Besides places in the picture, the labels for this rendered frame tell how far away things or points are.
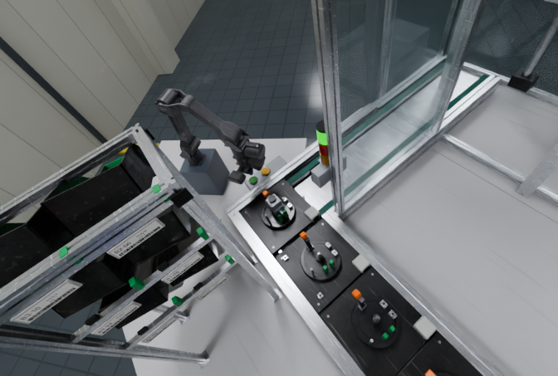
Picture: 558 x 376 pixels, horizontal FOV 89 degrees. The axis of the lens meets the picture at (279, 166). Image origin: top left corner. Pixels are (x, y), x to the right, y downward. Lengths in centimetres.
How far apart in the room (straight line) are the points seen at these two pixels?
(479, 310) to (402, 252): 28
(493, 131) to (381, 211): 67
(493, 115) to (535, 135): 18
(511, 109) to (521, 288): 85
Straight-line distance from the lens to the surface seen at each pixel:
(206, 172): 128
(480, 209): 137
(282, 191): 121
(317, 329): 104
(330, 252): 105
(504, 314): 124
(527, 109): 179
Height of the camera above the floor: 199
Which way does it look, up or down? 52 degrees down
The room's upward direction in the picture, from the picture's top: 19 degrees counter-clockwise
